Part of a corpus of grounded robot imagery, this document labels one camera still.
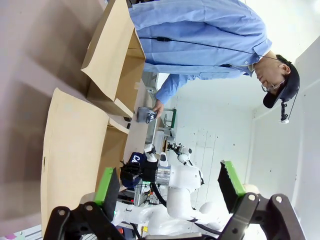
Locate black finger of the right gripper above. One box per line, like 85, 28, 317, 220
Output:
120, 161, 143, 172
120, 171, 143, 182

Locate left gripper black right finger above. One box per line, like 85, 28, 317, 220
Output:
216, 160, 309, 240

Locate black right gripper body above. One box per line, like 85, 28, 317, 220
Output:
141, 161, 159, 185

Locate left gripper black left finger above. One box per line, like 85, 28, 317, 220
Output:
42, 166, 126, 240

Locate navy pouch with white lettering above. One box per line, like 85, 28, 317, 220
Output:
119, 151, 149, 190

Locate grey pouch with navy strap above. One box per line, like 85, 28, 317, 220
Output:
136, 106, 159, 125

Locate person's left forearm blue sleeve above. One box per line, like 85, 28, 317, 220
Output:
154, 73, 192, 105

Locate cardboard box with large flap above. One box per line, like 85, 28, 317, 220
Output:
40, 87, 131, 236

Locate open brown cardboard box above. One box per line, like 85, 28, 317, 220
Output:
80, 0, 147, 120

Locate person's left hand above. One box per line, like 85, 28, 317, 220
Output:
152, 99, 166, 118

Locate small white background robot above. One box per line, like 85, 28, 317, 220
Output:
166, 141, 194, 166

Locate thin-rimmed glasses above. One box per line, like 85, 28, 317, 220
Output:
261, 79, 286, 94

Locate black cap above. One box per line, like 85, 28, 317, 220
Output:
262, 54, 301, 109

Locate person's head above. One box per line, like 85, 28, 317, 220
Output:
249, 56, 292, 97

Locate person's blue shirt torso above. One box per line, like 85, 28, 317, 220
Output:
128, 0, 273, 81

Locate black braided arm cable conduit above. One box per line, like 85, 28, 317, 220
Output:
149, 183, 168, 208

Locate green metal frame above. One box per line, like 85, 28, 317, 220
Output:
163, 107, 178, 139

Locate small cap-mounted camera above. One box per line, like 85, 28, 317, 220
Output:
278, 98, 291, 125

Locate thin black headset cable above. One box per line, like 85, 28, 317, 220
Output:
138, 36, 280, 62

